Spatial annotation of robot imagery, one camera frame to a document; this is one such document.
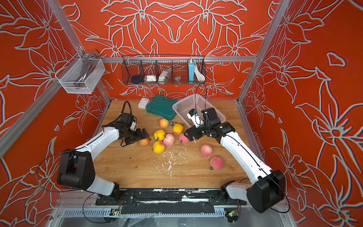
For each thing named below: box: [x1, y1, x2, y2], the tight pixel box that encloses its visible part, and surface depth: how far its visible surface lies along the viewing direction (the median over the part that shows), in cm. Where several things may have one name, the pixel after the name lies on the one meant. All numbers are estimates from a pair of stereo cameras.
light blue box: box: [188, 62, 195, 85], surface depth 90 cm
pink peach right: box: [200, 143, 213, 158], surface depth 87 cm
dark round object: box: [131, 74, 141, 84], surface depth 99 cm
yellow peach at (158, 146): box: [152, 140, 165, 154], surface depth 89 cm
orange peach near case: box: [159, 118, 170, 128], surface depth 102 cm
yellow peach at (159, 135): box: [153, 129, 166, 141], surface depth 94 cm
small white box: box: [138, 97, 150, 110], surface depth 117 cm
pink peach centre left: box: [163, 133, 176, 147], surface depth 92 cm
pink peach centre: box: [178, 132, 190, 145], surface depth 92 cm
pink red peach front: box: [209, 156, 224, 171], surface depth 81 cm
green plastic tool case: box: [145, 94, 178, 121], surface depth 110 cm
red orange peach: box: [140, 138, 150, 146], surface depth 92 cm
